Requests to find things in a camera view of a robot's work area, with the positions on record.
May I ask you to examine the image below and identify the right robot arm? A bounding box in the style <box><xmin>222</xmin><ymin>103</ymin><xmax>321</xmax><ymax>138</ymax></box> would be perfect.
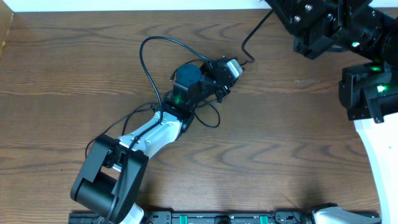
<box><xmin>268</xmin><ymin>0</ymin><xmax>397</xmax><ymax>223</ymax></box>

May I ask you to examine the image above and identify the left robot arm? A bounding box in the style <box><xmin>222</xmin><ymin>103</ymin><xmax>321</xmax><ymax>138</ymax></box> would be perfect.
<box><xmin>70</xmin><ymin>58</ymin><xmax>244</xmax><ymax>223</ymax></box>

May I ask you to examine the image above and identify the left camera cable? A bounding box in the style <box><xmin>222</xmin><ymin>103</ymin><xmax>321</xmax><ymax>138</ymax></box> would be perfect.
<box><xmin>105</xmin><ymin>35</ymin><xmax>215</xmax><ymax>224</ymax></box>

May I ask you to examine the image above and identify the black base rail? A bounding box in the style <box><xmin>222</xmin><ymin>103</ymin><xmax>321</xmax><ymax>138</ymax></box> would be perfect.
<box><xmin>68</xmin><ymin>203</ymin><xmax>382</xmax><ymax>224</ymax></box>

